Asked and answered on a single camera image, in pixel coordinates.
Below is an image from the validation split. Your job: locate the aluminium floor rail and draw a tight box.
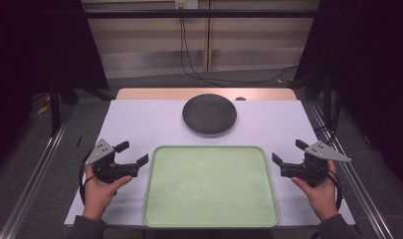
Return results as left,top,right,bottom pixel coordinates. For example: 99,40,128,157
308,101,396,239
0,114,74,239

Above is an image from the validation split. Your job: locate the light green plastic tray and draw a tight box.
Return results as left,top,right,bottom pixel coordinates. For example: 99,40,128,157
141,144,281,229

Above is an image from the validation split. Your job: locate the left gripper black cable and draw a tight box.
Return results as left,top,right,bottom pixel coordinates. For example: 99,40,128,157
78,148,98,206

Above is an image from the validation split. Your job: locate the round dark speckled plate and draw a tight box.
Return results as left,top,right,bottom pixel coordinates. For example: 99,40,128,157
181,93,238,136

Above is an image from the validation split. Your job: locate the black metal stand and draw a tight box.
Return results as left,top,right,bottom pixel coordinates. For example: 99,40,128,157
322,71,333,128
48,78,63,137

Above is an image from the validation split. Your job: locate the black curtain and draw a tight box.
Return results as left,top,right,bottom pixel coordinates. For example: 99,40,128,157
293,0,403,192
0,0,109,182

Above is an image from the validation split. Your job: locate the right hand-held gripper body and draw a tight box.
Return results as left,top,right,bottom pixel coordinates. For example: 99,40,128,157
280,139,353,188

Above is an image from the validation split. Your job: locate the black horizontal metal bar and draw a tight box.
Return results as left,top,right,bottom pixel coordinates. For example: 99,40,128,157
83,9,319,20

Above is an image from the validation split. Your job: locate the white table mat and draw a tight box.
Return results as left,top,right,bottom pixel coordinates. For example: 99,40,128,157
63,99,356,229

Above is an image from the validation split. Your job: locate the long black wall cable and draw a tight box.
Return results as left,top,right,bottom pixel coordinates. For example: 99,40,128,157
179,16,300,85

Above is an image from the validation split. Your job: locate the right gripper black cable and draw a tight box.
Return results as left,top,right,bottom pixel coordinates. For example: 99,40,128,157
326,168,344,212

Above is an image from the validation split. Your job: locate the vertical wooden wall strip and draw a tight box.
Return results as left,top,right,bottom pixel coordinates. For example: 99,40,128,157
203,0,213,73

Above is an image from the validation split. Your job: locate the person's left hand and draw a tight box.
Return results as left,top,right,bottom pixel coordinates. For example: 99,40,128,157
82,164,133,222

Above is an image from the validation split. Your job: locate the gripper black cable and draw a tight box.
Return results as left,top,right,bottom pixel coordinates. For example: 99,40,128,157
326,168,344,212
78,148,98,206

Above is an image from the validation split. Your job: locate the white wall socket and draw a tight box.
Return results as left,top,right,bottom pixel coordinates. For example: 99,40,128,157
174,0,199,10

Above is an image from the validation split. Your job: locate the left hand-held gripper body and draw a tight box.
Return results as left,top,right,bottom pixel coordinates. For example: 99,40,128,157
84,138,140,184

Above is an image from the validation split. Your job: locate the person's right hand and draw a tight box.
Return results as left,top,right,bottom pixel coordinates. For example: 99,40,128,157
291,159,339,222

